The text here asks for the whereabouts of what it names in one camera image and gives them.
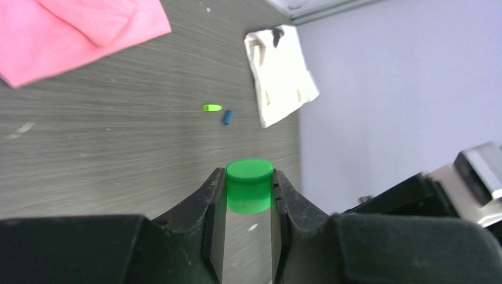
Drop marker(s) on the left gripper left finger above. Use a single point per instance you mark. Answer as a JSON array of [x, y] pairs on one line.
[[196, 233]]

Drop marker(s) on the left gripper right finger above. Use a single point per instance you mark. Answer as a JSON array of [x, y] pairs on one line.
[[297, 235]]

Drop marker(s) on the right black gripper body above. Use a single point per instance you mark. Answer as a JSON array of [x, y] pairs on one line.
[[418, 195]]

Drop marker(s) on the green highlighter cap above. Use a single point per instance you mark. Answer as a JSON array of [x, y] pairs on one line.
[[249, 185]]

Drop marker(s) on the blue pen cap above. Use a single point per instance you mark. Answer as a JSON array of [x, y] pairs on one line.
[[227, 118]]

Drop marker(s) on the lime green pen cap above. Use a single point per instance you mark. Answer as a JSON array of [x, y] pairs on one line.
[[211, 108]]

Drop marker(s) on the white cloth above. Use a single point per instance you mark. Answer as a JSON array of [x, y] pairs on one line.
[[283, 82]]

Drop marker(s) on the pink cloth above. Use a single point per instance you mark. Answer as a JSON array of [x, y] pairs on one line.
[[41, 39]]

